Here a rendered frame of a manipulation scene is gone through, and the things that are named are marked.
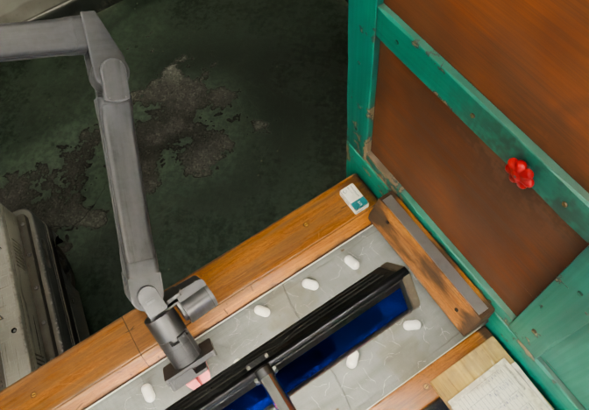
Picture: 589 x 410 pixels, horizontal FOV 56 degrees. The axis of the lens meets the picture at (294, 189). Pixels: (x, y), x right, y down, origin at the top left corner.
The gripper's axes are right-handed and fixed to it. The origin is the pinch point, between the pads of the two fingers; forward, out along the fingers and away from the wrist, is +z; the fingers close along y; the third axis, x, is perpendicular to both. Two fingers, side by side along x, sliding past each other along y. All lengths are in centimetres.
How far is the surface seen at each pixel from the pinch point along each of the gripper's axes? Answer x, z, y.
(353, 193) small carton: 10.0, -16.0, 46.3
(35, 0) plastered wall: 172, -121, 9
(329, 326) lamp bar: -33.2, -14.8, 21.4
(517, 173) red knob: -44, -23, 49
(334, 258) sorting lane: 8.1, -6.6, 35.1
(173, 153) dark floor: 127, -36, 23
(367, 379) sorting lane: -7.0, 11.7, 26.1
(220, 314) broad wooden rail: 9.0, -9.8, 9.0
